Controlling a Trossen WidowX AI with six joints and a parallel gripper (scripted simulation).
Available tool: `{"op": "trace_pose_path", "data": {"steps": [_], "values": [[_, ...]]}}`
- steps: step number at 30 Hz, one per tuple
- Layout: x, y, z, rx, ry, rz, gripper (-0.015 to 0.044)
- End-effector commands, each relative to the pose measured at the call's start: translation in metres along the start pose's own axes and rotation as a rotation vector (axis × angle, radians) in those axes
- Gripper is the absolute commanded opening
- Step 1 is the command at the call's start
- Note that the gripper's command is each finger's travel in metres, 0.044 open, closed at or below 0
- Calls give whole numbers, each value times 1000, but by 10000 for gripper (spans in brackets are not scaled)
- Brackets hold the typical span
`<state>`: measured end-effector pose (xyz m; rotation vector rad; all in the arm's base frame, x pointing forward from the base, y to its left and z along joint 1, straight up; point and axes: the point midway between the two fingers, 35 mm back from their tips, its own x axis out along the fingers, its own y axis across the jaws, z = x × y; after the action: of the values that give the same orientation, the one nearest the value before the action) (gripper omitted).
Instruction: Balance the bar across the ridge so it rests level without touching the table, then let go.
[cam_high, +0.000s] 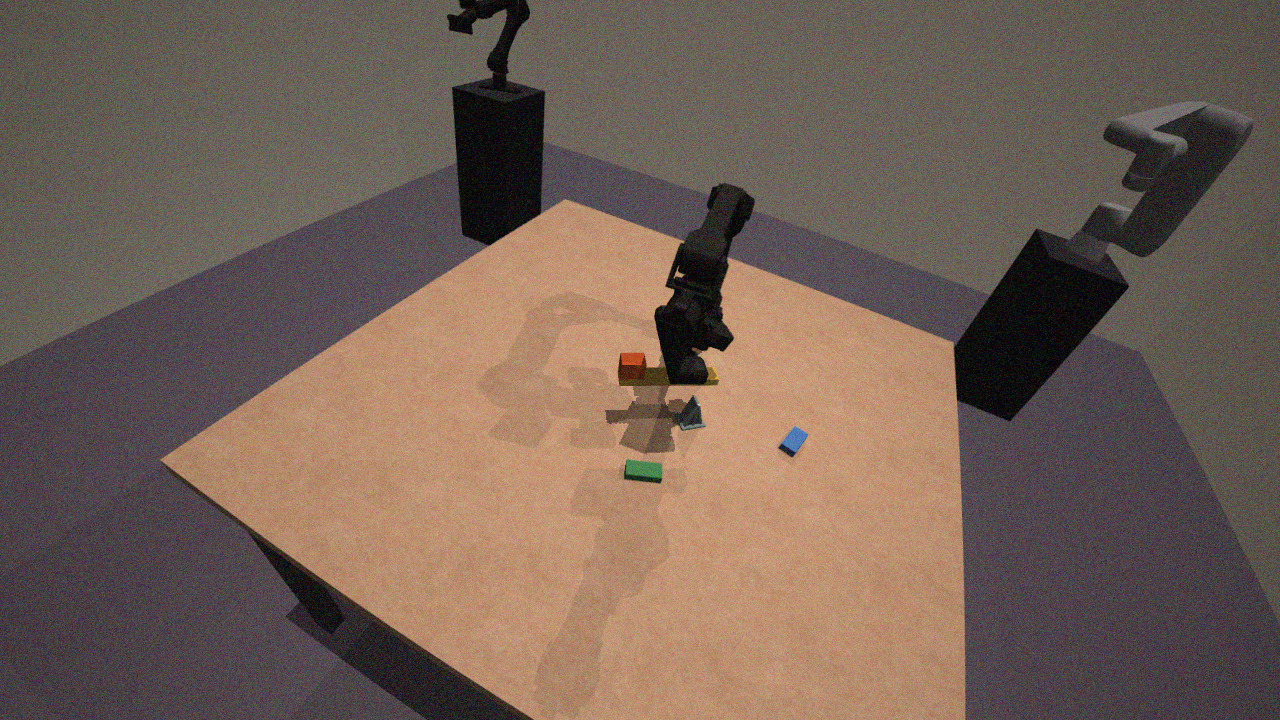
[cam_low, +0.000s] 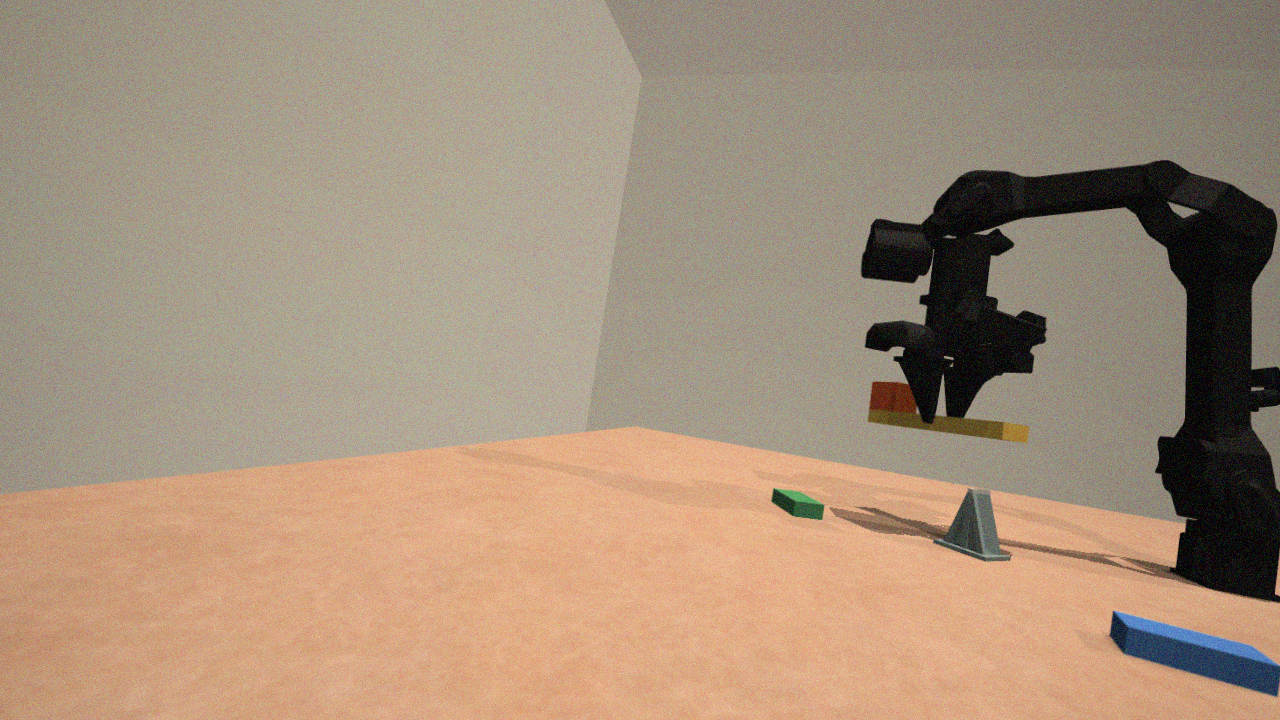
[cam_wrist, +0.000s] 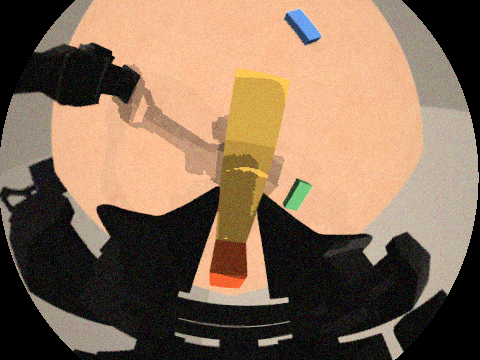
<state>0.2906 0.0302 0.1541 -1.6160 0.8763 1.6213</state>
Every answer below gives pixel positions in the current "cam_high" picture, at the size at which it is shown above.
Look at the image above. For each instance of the green rectangular block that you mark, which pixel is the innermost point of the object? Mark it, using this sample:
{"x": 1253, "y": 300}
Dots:
{"x": 643, "y": 471}

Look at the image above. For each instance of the blue rectangular bar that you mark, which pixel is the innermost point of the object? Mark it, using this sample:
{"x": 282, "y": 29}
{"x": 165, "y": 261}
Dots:
{"x": 793, "y": 441}

